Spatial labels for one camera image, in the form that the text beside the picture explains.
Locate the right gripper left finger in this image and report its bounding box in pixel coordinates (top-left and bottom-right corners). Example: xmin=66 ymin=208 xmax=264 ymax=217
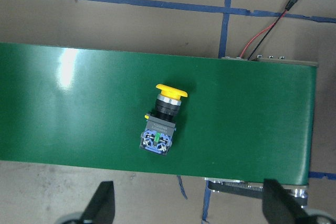
xmin=79 ymin=181 xmax=115 ymax=223

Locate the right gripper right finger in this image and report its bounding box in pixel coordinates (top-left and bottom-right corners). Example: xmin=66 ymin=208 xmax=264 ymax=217
xmin=262 ymin=179 xmax=314 ymax=224

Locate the yellow mushroom push button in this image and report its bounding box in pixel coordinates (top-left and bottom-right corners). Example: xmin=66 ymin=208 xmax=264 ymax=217
xmin=140 ymin=84 xmax=188 ymax=156

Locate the green conveyor belt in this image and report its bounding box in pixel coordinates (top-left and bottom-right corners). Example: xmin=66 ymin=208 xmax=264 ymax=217
xmin=1 ymin=43 xmax=317 ymax=185

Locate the red black wire pair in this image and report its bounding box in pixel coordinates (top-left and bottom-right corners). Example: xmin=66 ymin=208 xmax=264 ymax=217
xmin=240 ymin=0 xmax=317 ymax=61

